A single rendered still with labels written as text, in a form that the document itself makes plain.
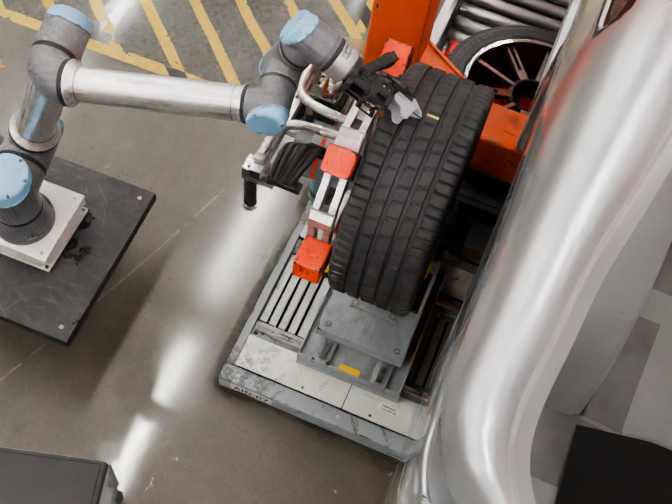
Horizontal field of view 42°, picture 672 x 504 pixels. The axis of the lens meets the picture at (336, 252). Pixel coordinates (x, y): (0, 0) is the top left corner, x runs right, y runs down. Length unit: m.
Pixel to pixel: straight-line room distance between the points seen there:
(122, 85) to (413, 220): 0.75
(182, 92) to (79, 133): 1.56
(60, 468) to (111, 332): 0.67
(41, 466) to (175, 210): 1.16
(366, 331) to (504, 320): 1.57
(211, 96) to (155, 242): 1.31
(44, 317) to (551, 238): 1.85
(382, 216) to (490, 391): 0.89
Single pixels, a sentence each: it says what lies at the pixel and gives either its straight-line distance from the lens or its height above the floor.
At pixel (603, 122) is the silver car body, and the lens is 1.50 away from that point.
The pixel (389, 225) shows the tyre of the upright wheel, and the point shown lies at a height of 1.05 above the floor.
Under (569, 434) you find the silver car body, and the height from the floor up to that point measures 0.91.
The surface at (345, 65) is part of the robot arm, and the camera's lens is 2.03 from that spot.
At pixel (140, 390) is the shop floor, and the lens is 3.04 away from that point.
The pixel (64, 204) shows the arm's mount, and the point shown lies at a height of 0.39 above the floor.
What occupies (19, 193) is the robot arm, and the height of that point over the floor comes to 0.63.
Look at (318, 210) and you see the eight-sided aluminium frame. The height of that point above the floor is 0.98.
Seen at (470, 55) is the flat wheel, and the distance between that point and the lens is 3.26.
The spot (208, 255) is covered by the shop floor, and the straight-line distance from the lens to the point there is 3.25.
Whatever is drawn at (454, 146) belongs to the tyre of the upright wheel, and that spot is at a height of 1.17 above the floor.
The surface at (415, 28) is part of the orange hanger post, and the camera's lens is 2.56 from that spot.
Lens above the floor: 2.82
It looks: 59 degrees down
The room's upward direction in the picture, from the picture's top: 10 degrees clockwise
